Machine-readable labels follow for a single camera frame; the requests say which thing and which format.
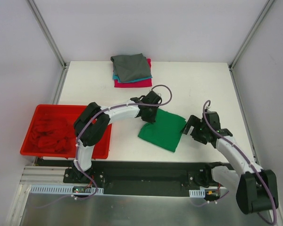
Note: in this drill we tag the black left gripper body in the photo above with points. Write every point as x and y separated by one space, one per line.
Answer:
149 115

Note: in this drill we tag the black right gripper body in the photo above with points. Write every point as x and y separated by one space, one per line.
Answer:
191 125

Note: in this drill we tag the green t-shirt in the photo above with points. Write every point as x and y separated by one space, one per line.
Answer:
165 132

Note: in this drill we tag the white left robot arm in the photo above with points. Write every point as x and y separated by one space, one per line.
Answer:
91 125

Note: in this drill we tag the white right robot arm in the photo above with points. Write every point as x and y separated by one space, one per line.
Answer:
255 188

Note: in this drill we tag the folded pink t-shirt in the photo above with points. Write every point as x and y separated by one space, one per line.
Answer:
140 84

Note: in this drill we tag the folded teal t-shirt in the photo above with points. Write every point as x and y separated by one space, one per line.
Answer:
115 76

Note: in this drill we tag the folded grey t-shirt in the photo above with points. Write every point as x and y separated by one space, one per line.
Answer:
129 68

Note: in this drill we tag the red t-shirt in bin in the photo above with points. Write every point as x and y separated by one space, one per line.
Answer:
52 134

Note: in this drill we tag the right white cable duct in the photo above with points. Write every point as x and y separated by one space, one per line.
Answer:
197 193

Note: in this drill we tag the white cable duct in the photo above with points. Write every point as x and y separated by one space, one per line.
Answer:
58 189
197 193

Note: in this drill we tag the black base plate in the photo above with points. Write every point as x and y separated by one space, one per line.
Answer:
169 179

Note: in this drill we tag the left white cable duct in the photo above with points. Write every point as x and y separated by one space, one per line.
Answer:
58 189

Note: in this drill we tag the aluminium front rail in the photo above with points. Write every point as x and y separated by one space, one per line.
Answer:
42 175

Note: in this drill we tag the right aluminium frame post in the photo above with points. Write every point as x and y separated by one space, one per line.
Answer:
251 33

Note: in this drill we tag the aluminium frame post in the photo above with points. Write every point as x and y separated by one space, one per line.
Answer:
251 33
46 32

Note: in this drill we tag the left aluminium frame post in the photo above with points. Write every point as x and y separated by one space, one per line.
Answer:
46 32

